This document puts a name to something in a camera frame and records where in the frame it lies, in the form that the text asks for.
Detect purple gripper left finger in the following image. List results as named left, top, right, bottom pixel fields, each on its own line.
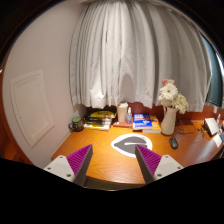
left=44, top=145, right=93, bottom=187

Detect yellow orange book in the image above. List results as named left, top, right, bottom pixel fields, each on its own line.
left=142, top=115, right=161, bottom=133

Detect yellow black bag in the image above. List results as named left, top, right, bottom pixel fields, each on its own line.
left=85, top=110, right=115, bottom=121

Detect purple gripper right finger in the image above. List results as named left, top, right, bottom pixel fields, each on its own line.
left=135, top=145, right=183, bottom=184

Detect dark mug with green lid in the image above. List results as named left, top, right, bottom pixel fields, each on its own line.
left=68, top=117, right=84, bottom=132

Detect white wall panel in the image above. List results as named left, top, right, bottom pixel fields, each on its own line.
left=10, top=70, right=54, bottom=148

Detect red flat box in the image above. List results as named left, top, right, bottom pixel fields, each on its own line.
left=113, top=122, right=133, bottom=128

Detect blue book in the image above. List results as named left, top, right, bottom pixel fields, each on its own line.
left=133, top=113, right=152, bottom=130

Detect black computer mouse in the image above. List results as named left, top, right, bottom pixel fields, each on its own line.
left=169, top=137, right=178, bottom=149

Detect clear hand sanitizer bottle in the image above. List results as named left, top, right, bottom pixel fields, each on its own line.
left=126, top=107, right=132, bottom=124

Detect black cable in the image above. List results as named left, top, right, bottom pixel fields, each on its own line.
left=175, top=118, right=204, bottom=136

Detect white curtain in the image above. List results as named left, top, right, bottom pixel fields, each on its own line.
left=70, top=0, right=211, bottom=112

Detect white and pink flowers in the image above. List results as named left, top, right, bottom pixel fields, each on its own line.
left=159, top=79, right=188, bottom=114

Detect white cylindrical container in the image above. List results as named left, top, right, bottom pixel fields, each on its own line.
left=117, top=102, right=128, bottom=122

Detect white tablet on stand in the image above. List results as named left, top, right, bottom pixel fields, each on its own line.
left=204, top=118, right=219, bottom=136

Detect white ceramic vase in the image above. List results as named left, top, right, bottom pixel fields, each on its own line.
left=161, top=107, right=177, bottom=135

